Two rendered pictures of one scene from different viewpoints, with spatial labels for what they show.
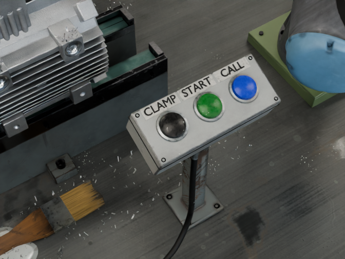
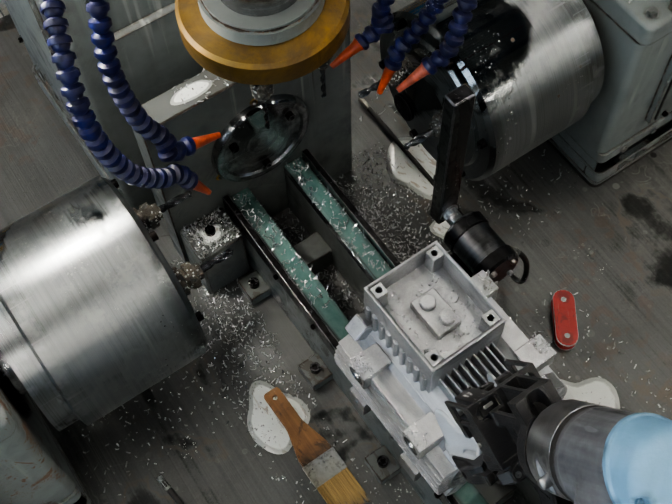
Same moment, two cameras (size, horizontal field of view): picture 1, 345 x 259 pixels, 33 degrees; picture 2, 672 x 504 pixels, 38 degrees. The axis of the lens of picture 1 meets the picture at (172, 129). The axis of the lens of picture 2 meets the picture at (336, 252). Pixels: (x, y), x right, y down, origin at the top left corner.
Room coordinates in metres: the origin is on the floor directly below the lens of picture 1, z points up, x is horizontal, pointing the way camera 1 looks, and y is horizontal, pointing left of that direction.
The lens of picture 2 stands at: (0.44, -0.19, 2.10)
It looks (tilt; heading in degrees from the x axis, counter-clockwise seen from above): 62 degrees down; 91
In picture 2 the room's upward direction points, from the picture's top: 3 degrees counter-clockwise
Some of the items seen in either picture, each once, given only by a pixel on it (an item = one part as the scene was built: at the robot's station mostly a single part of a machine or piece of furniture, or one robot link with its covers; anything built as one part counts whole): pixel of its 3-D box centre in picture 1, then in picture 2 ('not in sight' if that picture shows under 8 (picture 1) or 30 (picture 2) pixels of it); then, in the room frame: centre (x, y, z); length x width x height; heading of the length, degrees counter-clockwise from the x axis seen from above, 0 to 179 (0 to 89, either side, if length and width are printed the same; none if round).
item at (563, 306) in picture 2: not in sight; (564, 319); (0.75, 0.37, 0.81); 0.09 x 0.03 x 0.02; 87
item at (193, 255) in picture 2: not in sight; (215, 249); (0.26, 0.48, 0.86); 0.07 x 0.06 x 0.12; 33
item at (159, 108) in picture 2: not in sight; (240, 127); (0.31, 0.61, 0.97); 0.30 x 0.11 x 0.34; 33
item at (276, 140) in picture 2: not in sight; (262, 140); (0.34, 0.56, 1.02); 0.15 x 0.02 x 0.15; 33
